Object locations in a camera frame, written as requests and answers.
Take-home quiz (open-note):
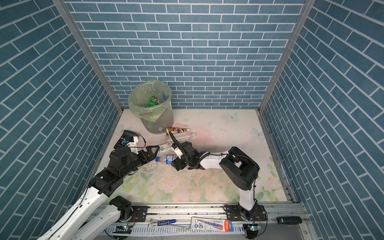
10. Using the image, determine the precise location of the black remote right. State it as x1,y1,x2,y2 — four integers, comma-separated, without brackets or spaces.
277,216,303,225

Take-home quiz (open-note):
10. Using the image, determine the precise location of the blue marker pen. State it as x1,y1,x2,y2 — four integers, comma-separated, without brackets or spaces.
149,219,176,227

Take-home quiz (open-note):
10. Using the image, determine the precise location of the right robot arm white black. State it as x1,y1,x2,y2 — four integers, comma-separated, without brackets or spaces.
172,142,260,212

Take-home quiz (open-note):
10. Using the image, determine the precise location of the small crushed bottle blue label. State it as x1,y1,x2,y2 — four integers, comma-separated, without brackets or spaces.
155,154,178,165

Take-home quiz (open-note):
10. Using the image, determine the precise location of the clear frosted bottle white cap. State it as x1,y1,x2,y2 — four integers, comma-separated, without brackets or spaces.
166,132,196,143

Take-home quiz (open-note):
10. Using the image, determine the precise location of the brown coffee bottle left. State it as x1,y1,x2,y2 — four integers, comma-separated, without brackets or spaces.
166,127,190,134

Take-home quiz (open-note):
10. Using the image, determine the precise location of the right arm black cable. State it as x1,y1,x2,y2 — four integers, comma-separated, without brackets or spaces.
167,130,259,199

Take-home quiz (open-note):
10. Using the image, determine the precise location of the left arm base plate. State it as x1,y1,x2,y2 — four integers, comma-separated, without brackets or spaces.
130,206,148,223

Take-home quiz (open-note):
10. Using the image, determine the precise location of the white red toothpaste box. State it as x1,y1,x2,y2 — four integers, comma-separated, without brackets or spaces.
191,217,234,233

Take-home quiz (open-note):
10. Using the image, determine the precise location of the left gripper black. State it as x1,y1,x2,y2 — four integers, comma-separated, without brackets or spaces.
120,145,160,179

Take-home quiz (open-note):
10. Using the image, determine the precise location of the green soda bottle yellow cap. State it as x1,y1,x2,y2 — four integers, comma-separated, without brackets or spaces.
147,96,159,108

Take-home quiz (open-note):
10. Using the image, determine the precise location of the black calculator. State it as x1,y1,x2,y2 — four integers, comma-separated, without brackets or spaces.
114,130,139,150

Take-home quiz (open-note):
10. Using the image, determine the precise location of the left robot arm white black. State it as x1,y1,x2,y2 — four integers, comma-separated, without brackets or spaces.
40,146,160,240

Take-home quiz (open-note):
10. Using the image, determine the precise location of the mesh bin with green bag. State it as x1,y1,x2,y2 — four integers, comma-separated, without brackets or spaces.
128,80,174,134

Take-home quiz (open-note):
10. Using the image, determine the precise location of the white tea bottle green label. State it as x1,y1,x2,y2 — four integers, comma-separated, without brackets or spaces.
159,143,173,153

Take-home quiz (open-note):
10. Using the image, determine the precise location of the white slotted cable duct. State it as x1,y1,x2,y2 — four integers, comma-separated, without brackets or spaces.
102,225,245,237

